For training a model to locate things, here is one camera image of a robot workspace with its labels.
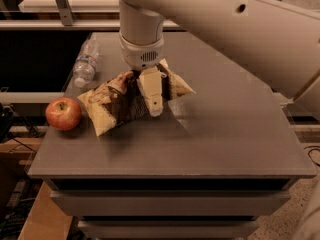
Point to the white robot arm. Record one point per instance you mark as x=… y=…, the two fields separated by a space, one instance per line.
x=276 y=42

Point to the brown chip bag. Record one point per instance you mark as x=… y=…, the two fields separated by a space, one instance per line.
x=119 y=100

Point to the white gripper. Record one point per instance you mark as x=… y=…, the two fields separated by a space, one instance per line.
x=140 y=55

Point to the grey drawer cabinet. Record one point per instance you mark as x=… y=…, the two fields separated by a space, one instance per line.
x=214 y=161

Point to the clear plastic water bottle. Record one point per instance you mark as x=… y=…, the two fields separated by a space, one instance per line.
x=84 y=68

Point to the cardboard box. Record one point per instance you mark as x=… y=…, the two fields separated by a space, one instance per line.
x=45 y=221

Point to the red apple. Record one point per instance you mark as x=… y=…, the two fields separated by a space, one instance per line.
x=63 y=113

